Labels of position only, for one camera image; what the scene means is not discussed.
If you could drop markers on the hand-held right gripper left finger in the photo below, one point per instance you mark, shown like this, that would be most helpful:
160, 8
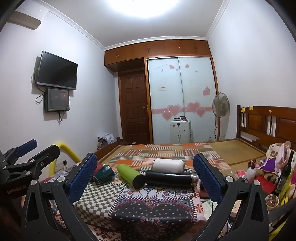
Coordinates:
82, 179

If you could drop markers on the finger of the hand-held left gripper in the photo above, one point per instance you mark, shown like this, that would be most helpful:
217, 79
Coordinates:
45, 155
27, 147

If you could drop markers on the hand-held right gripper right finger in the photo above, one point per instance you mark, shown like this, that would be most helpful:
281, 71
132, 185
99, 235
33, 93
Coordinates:
207, 181

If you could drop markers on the dark green cup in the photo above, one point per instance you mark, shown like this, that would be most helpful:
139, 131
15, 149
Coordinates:
105, 174

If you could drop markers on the red cup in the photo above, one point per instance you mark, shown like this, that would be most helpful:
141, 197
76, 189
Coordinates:
98, 167

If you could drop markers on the clear glass cup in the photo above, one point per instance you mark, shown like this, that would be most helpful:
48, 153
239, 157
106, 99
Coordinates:
271, 202

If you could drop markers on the yellow foam tube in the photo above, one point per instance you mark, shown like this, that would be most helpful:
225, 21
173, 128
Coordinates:
66, 150

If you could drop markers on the green checkered cloth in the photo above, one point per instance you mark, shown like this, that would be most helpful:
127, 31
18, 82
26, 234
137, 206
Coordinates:
99, 201

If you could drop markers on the wooden bed footboard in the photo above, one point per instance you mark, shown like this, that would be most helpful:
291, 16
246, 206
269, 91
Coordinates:
105, 151

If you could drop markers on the black thermos bottle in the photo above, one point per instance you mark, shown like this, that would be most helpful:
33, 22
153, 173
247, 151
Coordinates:
170, 179

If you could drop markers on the white bottle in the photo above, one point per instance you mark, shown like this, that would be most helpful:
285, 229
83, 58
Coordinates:
168, 165

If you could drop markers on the small clear plastic bottle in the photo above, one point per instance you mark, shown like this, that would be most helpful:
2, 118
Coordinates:
250, 174

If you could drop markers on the pile of clothes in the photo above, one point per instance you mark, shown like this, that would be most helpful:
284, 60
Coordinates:
106, 139

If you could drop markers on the lime green bottle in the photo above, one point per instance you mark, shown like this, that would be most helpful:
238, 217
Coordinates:
130, 177

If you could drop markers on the striped patchwork blanket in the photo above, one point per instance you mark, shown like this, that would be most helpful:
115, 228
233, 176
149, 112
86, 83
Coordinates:
166, 151

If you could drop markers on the small white cabinet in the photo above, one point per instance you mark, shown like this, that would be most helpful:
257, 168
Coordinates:
180, 132

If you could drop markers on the small black monitor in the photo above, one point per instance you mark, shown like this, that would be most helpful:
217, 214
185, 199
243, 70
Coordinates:
57, 99

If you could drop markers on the red box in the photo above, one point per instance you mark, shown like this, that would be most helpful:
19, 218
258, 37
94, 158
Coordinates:
266, 184

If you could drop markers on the doll in purple dress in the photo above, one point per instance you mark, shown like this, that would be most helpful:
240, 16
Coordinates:
268, 167

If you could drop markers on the floral patterned blanket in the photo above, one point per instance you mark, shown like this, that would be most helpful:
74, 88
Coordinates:
152, 213

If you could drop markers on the standing electric fan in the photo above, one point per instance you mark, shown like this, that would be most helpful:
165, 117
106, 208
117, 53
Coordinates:
220, 105

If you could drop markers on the dark wine bottle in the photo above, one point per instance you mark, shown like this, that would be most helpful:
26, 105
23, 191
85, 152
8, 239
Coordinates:
285, 173

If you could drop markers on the pink and white bag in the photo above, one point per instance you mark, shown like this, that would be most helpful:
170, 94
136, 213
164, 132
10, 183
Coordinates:
281, 154

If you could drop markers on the brown wooden door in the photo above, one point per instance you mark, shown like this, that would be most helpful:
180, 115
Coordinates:
134, 106

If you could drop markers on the wooden bed headboard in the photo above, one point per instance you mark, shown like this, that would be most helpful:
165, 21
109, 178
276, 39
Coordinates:
277, 125

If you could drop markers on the sliding wardrobe with heart stickers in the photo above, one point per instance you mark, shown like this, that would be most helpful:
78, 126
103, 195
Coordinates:
182, 92

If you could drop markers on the wooden overhead cabinets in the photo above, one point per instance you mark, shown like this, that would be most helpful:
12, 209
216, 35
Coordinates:
159, 49

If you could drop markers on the round ceiling light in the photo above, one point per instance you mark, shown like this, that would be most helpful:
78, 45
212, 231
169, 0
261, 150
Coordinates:
145, 7

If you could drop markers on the wall-mounted black television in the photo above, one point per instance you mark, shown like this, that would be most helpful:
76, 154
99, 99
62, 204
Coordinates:
57, 70

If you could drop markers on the wall air conditioner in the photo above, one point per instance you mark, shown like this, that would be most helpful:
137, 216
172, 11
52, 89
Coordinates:
24, 19

